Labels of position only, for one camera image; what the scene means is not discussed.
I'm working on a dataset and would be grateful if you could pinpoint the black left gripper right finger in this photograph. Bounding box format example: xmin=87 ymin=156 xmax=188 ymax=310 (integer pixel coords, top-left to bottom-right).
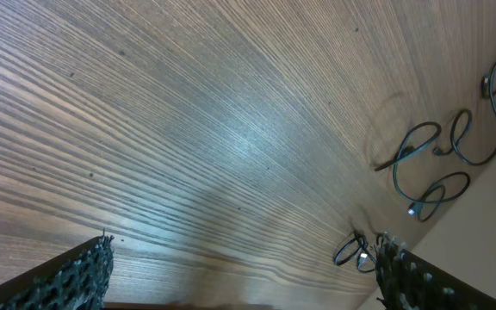
xmin=375 ymin=233 xmax=496 ymax=310

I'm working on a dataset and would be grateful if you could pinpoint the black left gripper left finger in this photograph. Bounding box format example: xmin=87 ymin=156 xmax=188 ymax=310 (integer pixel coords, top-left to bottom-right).
xmin=0 ymin=233 xmax=114 ymax=310

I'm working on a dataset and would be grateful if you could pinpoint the black cable micro USB plug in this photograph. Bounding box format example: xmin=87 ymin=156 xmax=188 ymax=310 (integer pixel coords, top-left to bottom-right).
xmin=332 ymin=231 xmax=376 ymax=274

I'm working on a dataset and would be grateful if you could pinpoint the black cable gold plug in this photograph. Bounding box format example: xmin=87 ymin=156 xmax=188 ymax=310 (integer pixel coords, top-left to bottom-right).
xmin=373 ymin=121 xmax=471 ymax=222

